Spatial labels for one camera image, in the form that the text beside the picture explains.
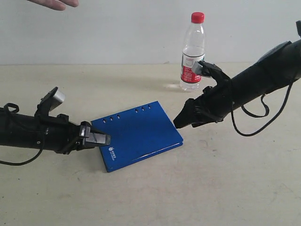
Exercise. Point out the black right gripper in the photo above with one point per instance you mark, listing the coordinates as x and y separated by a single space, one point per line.
212 106

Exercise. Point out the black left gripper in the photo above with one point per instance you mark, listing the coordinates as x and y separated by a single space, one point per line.
63 136

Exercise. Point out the blue ring binder notebook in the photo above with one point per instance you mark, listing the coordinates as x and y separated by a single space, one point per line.
137 134

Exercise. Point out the clear water bottle red label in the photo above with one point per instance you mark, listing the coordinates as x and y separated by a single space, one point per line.
193 50

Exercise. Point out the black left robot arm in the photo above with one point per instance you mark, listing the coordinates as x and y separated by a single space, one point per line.
20 130

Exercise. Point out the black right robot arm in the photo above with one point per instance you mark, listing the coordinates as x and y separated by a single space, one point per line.
276 69

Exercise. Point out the person's bare hand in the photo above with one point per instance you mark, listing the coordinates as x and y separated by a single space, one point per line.
58 5

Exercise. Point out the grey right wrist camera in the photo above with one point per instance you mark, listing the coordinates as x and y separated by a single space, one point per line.
206 69

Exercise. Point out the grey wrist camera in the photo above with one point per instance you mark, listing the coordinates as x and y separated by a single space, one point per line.
206 69
50 101

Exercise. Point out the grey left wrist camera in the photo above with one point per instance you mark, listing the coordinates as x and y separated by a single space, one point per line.
50 101

